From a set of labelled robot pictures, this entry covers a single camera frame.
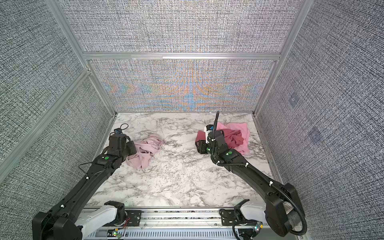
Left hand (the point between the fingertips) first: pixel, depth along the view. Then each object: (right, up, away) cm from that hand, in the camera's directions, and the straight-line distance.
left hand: (132, 144), depth 83 cm
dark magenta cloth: (+60, +3, +13) cm, 61 cm away
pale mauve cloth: (+6, -3, +5) cm, 8 cm away
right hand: (+37, +1, 0) cm, 37 cm away
